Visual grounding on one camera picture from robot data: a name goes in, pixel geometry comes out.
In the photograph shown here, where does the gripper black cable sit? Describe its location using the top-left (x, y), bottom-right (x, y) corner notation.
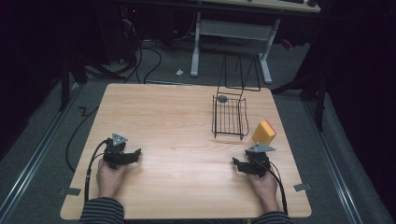
top-left (83, 138), bottom-right (110, 207)
top-left (255, 160), bottom-right (290, 217)

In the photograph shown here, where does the white-framed desk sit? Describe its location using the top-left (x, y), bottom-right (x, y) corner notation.
top-left (190, 0), bottom-right (322, 85)

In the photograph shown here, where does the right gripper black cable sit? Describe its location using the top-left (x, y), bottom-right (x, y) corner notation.
top-left (255, 160), bottom-right (290, 217)

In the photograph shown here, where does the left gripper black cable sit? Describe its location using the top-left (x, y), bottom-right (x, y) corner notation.
top-left (83, 138), bottom-right (110, 207)

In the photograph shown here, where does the black floor cable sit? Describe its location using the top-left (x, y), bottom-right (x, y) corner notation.
top-left (64, 105), bottom-right (101, 174)

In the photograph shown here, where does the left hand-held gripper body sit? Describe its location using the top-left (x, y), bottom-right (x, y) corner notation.
top-left (102, 133), bottom-right (135, 171)

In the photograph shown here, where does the bundle of black cables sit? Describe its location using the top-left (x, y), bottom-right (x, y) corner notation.
top-left (120, 8), bottom-right (163, 85)

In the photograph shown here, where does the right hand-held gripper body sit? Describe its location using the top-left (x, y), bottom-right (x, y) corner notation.
top-left (244, 142), bottom-right (276, 179)

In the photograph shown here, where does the black wire rack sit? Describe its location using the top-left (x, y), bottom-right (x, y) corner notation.
top-left (211, 53), bottom-right (262, 141)

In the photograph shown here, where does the grey tape strip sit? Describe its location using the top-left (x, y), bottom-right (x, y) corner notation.
top-left (293, 182), bottom-right (313, 192)
top-left (58, 187), bottom-right (82, 197)

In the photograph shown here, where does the yellow sponge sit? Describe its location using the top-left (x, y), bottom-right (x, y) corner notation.
top-left (250, 119), bottom-right (277, 147)

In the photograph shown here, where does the metal floor rail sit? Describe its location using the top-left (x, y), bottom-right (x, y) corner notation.
top-left (303, 101), bottom-right (366, 224)
top-left (0, 81), bottom-right (86, 220)

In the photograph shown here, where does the person's right hand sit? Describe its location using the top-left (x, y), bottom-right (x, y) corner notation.
top-left (247, 164), bottom-right (280, 215)

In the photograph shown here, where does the black metal stand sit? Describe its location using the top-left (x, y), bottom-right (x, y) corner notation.
top-left (58, 52), bottom-right (127, 112)
top-left (270, 46), bottom-right (329, 133)

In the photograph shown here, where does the person's left hand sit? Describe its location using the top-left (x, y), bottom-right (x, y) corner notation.
top-left (95, 158), bottom-right (129, 199)

